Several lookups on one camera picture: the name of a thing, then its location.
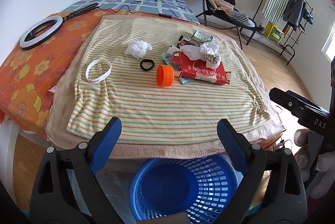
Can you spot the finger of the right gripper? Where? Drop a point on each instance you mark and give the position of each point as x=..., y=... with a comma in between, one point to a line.
x=293, y=102

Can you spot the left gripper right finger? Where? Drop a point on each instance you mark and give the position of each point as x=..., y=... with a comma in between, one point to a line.
x=284, y=200

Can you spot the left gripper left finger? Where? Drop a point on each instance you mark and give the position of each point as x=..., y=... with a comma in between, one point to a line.
x=52, y=198

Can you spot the red cardboard box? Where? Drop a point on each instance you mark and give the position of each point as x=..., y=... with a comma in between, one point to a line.
x=197, y=69

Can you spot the light blue tube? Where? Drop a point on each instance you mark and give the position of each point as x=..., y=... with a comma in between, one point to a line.
x=184, y=80

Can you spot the white tissue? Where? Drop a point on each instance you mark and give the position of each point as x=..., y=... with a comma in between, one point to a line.
x=138, y=49

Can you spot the right gloved hand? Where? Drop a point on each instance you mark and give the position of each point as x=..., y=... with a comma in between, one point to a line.
x=310, y=159

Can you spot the black clothes rack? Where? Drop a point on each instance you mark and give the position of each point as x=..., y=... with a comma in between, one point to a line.
x=286, y=48

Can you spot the blue plastic basket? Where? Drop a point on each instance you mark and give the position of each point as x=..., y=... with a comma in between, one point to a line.
x=201, y=187

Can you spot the yellow crate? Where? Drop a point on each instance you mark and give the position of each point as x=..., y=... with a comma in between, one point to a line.
x=273, y=33

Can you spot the dark hanging jacket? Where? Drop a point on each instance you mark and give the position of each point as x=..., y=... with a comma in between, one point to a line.
x=293, y=13

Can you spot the green white carton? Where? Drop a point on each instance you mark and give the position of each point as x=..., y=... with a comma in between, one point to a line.
x=202, y=36

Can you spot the orange floral bedsheet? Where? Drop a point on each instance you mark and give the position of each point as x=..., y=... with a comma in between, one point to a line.
x=28, y=75

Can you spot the clothes on chair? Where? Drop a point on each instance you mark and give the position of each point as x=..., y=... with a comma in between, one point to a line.
x=228, y=9

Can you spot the brown snickers wrapper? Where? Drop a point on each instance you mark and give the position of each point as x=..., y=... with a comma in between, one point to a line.
x=183, y=40

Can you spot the striped yellow blanket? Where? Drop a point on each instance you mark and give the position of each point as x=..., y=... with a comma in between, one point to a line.
x=111, y=84

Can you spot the black folding chair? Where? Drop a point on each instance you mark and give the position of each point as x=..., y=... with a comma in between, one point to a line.
x=234, y=25

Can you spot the blue checkered sheet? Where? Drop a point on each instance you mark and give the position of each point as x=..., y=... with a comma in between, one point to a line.
x=177, y=9

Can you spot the white ring light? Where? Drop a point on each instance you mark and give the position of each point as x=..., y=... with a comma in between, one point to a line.
x=46, y=28

